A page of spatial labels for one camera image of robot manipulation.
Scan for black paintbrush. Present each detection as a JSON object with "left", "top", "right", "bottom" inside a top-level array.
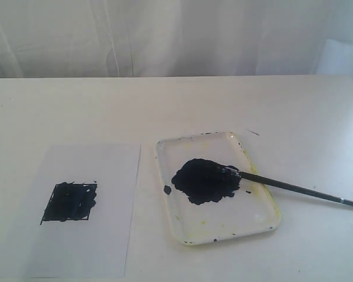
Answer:
[{"left": 215, "top": 164, "right": 353, "bottom": 207}]

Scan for white plastic paint tray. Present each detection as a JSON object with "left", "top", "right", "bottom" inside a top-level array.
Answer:
[{"left": 155, "top": 132, "right": 281, "bottom": 246}]

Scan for white paper sheet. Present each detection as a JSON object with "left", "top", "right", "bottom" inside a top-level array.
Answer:
[{"left": 0, "top": 145, "right": 141, "bottom": 278}]

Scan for white backdrop curtain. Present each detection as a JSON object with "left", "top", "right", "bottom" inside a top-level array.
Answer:
[{"left": 0, "top": 1, "right": 353, "bottom": 78}]

